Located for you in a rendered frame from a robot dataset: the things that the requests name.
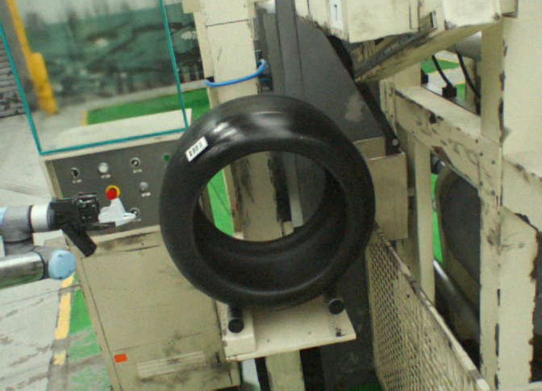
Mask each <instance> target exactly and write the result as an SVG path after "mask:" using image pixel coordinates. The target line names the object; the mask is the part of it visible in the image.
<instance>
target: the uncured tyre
mask: <svg viewBox="0 0 542 391"><path fill-rule="evenodd" d="M202 137H204V139H205V140H206V141H207V144H208V146H207V147H206V148H204V149H203V150H201V151H200V153H199V154H197V155H196V157H195V158H194V159H192V160H191V161H189V160H188V156H187V155H186V152H187V151H188V150H189V149H190V148H191V147H193V146H194V145H195V144H196V143H197V142H198V141H199V140H200V139H201V138H202ZM270 151H281V152H292V153H297V154H299V155H303V156H306V158H309V159H311V160H314V161H315V162H317V163H319V164H321V165H322V166H323V167H324V175H326V182H324V189H323V196H322V198H321V201H320V203H319V206H318V208H317V210H316V211H315V212H314V214H313V215H311V216H310V218H309V220H308V221H307V222H306V223H304V224H303V225H302V226H301V227H299V228H298V229H296V231H294V232H293V233H291V234H289V235H285V236H283V237H281V238H278V239H271V240H265V241H251V240H245V239H238V238H236V237H233V236H231V235H228V234H226V233H224V232H222V231H221V230H220V229H219V228H218V227H216V226H215V225H214V224H213V223H212V222H211V221H210V220H209V219H208V218H207V216H206V215H205V214H204V213H203V211H202V209H201V206H200V204H199V202H198V199H199V197H200V195H201V192H202V191H203V189H204V188H205V186H207V185H208V183H209V182H210V180H211V178H212V177H213V176H214V175H215V174H216V173H219V172H220V171H221V170H222V168H224V167H225V166H227V165H228V164H230V163H232V162H234V161H236V160H238V159H240V158H244V156H247V155H250V154H254V153H258V152H270ZM375 213H376V200H375V189H374V184H373V181H372V177H371V175H370V172H369V168H368V165H367V164H366V162H365V159H364V157H363V156H362V154H361V153H360V152H359V151H358V149H357V148H356V146H355V144H354V143H353V142H352V141H351V140H350V139H349V138H348V137H347V136H346V135H345V133H344V132H343V131H342V130H341V129H340V127H339V126H338V125H336V124H335V123H334V122H333V120H332V119H331V118H330V117H329V116H327V115H326V114H324V113H323V112H322V111H320V110H318V108H316V107H315V106H312V105H310V104H308V103H306V102H303V101H299V100H298V99H294V98H288V96H284V95H279V94H252V95H246V96H242V98H236V99H232V100H231V101H227V102H224V103H222V104H219V105H217V106H215V107H213V108H211V110H209V111H207V112H206V113H204V114H202V115H201V116H200V117H199V118H197V119H196V120H195V122H194V123H192V124H191V125H190V126H189V127H188V128H187V129H186V130H185V131H184V134H183V135H181V137H180V138H179V140H178V141H177V142H176V144H175V147H174V149H173V151H172V153H171V155H170V156H169V159H168V162H167V165H166V168H165V175H164V180H163V184H162V188H161V196H160V203H159V220H160V227H161V234H162V238H163V240H164V243H165V246H166V249H167V251H168V253H169V255H170V256H171V258H172V260H173V262H174V263H175V266H176V267H177V269H178V270H179V272H180V273H182V274H183V276H184V277H185V279H186V280H187V281H188V282H189V283H190V284H191V285H194V286H195V287H196V288H197V289H198V290H199V291H200V292H202V293H204V294H206V295H207V296H209V297H212V298H214V299H215V300H217V301H219V302H221V303H223V304H226V305H229V306H234V307H238V308H243V309H248V310H279V309H284V308H288V307H292V306H297V305H300V304H303V303H306V302H308V301H310V300H311V299H314V298H316V297H318V296H320V295H322V294H324V293H326V292H327V291H329V290H330V289H331V288H332V287H333V286H335V285H336V284H339V283H340V282H341V281H342V280H343V279H344V277H345V276H346V275H347V274H348V273H349V272H351V271H352V269H353V268H354V267H355V266H356V263H357V261H358V260H359V259H360V258H361V257H362V256H363V253H364V251H365V249H366V247H367V245H368V242H369V238H370V236H371V233H372V229H373V226H374V221H375Z"/></svg>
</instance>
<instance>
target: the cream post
mask: <svg viewBox="0 0 542 391"><path fill-rule="evenodd" d="M200 3H201V8H202V12H201V15H202V17H203V22H204V26H205V31H206V35H207V38H206V40H207V41H208V45H209V51H210V55H211V64H212V69H213V74H214V79H215V82H222V81H230V80H235V79H238V78H241V77H246V76H249V75H251V74H254V73H255V72H256V71H257V68H256V57H255V52H254V45H252V34H251V28H250V22H249V17H248V5H247V0H200ZM215 88H216V93H217V94H218V99H219V104H222V103H224V102H227V101H231V100H232V99H236V98H242V96H246V95H252V94H261V92H260V85H259V80H258V76H257V77H254V78H252V79H249V80H246V81H241V82H238V83H234V84H230V85H226V86H221V87H215ZM230 166H231V174H232V179H233V184H234V189H235V195H236V203H237V208H238V213H239V217H240V226H241V227H242V232H243V237H244V239H245V240H251V241H265V240H271V239H278V238H281V237H282V234H281V224H280V217H279V212H278V206H277V200H276V195H275V189H274V183H273V172H272V166H271V160H270V154H269V152H258V153H254V154H250V155H247V156H244V158H240V159H238V160H236V161H234V162H232V163H230ZM265 360H266V365H267V370H268V375H269V384H270V389H271V391H306V390H305V384H304V379H303V372H302V362H300V355H299V349H297V351H288V352H283V353H279V354H273V355H269V356H265Z"/></svg>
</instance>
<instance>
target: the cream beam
mask: <svg viewBox="0 0 542 391"><path fill-rule="evenodd" d="M340 1H341V10H342V21H343V30H340V29H338V28H335V27H333V26H332V18H331V0H295V7H296V10H295V13H296V15H297V17H298V19H300V20H302V21H305V22H307V23H309V24H311V26H314V27H317V28H318V29H320V30H322V31H326V32H328V33H330V34H332V35H334V36H336V38H339V39H341V40H344V41H346V42H348V43H350V44H351V43H357V42H363V41H368V40H378V39H384V38H390V36H395V35H405V34H407V35H412V34H416V32H418V21H419V20H421V19H419V0H340Z"/></svg>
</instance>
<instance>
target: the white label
mask: <svg viewBox="0 0 542 391"><path fill-rule="evenodd" d="M207 146H208V144H207V141H206V140H205V139H204V137H202V138H201V139H200V140H199V141H198V142H197V143H196V144H195V145H194V146H193V147H191V148H190V149H189V150H188V151H187V152H186V155H187V156H188V160H189V161H191V160H192V159H194V158H195V157H196V155H197V154H199V153H200V151H201V150H203V149H204V148H206V147H207Z"/></svg>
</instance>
